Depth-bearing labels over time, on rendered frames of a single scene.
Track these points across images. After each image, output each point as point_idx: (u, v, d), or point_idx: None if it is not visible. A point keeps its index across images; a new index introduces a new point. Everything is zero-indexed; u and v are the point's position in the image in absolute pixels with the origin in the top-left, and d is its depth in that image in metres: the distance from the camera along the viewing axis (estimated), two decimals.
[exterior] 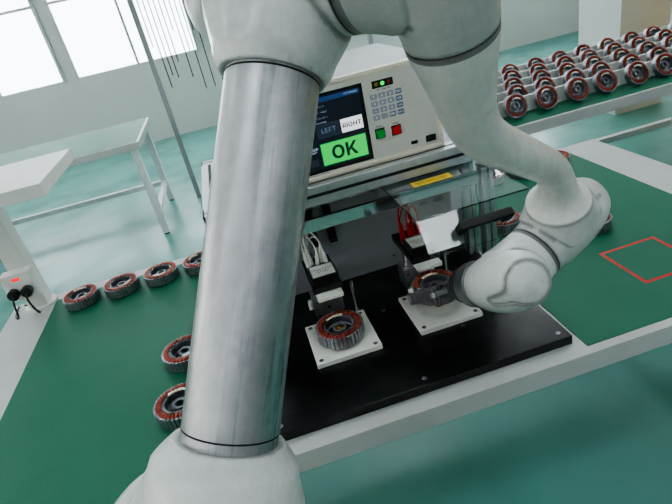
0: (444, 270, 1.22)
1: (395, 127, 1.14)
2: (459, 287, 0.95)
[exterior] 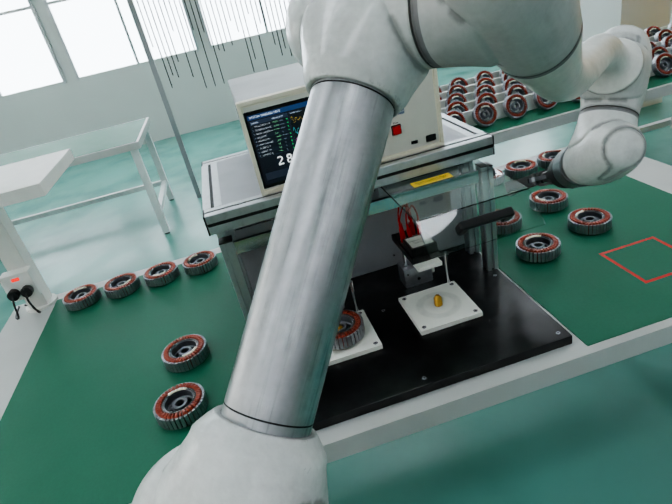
0: (547, 234, 1.39)
1: (395, 127, 1.14)
2: (558, 166, 1.05)
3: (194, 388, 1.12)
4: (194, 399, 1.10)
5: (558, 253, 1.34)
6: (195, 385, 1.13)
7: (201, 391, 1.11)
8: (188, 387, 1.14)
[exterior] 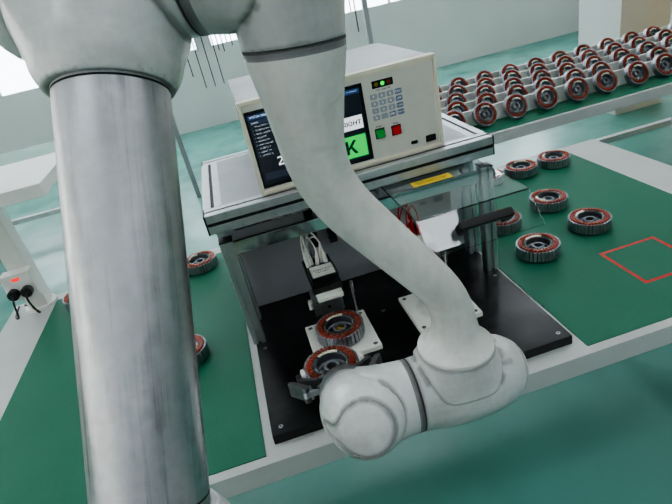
0: (547, 234, 1.39)
1: (395, 127, 1.14)
2: None
3: (346, 351, 1.04)
4: (348, 362, 1.01)
5: (558, 253, 1.34)
6: (346, 348, 1.05)
7: (354, 355, 1.03)
8: (338, 349, 1.05)
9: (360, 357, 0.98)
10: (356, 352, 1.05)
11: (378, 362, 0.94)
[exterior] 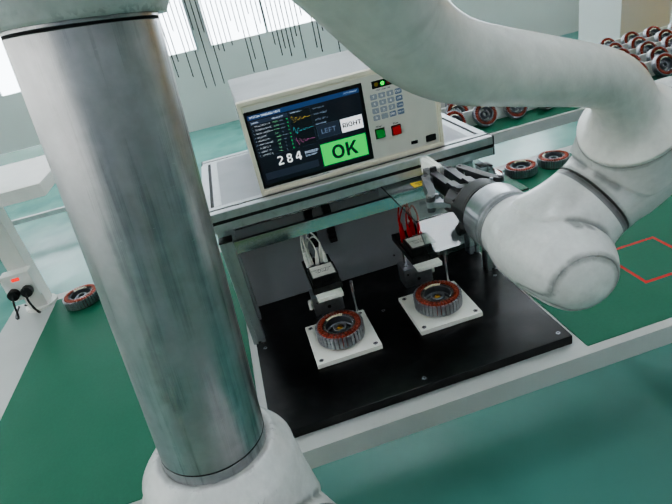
0: None
1: (395, 127, 1.14)
2: (473, 225, 0.67)
3: (449, 284, 1.22)
4: (453, 292, 1.19)
5: None
6: (448, 282, 1.23)
7: (457, 286, 1.21)
8: (441, 283, 1.23)
9: (439, 167, 0.86)
10: (425, 157, 0.91)
11: (478, 173, 0.82)
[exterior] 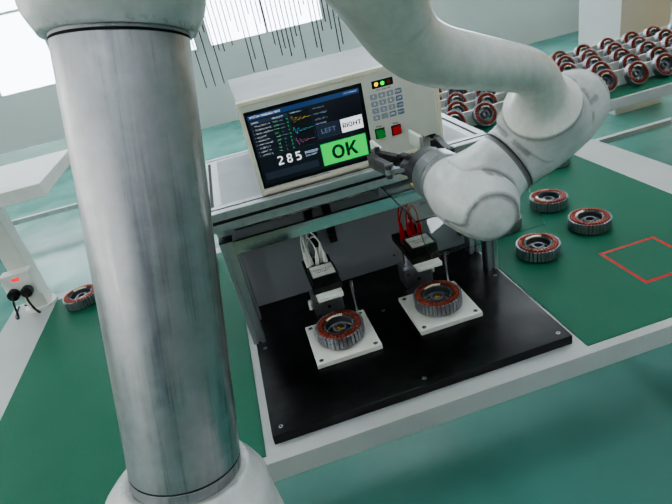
0: (547, 234, 1.39)
1: (395, 127, 1.14)
2: (418, 182, 0.84)
3: (449, 284, 1.22)
4: (453, 292, 1.19)
5: (558, 253, 1.34)
6: (448, 282, 1.23)
7: (457, 286, 1.21)
8: (441, 283, 1.23)
9: (419, 137, 1.02)
10: (408, 130, 1.07)
11: (445, 144, 0.98)
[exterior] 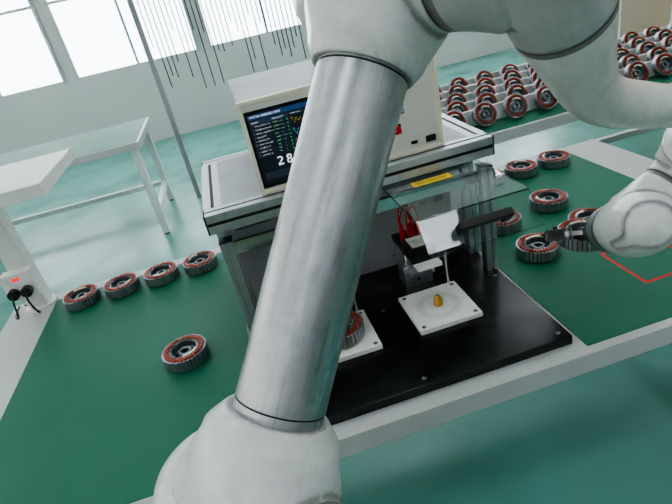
0: None
1: None
2: (589, 226, 0.93)
3: None
4: None
5: (558, 253, 1.34)
6: None
7: None
8: None
9: None
10: None
11: None
